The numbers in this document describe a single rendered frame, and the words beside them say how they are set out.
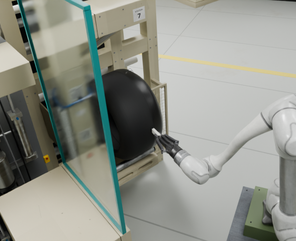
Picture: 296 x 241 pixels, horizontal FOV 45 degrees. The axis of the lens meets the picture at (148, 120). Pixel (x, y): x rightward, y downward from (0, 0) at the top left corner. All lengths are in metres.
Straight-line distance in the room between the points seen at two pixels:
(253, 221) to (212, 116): 2.16
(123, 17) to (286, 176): 1.30
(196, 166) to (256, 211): 0.57
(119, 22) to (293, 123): 1.22
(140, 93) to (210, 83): 2.81
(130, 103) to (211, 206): 1.53
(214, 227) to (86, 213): 1.69
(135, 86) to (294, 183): 1.00
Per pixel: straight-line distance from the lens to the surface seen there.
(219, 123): 4.14
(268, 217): 2.28
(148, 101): 2.11
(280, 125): 1.61
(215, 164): 2.03
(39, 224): 1.68
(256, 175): 3.60
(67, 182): 1.80
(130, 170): 2.37
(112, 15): 2.24
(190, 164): 1.92
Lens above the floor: 2.53
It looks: 37 degrees down
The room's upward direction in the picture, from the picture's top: 4 degrees counter-clockwise
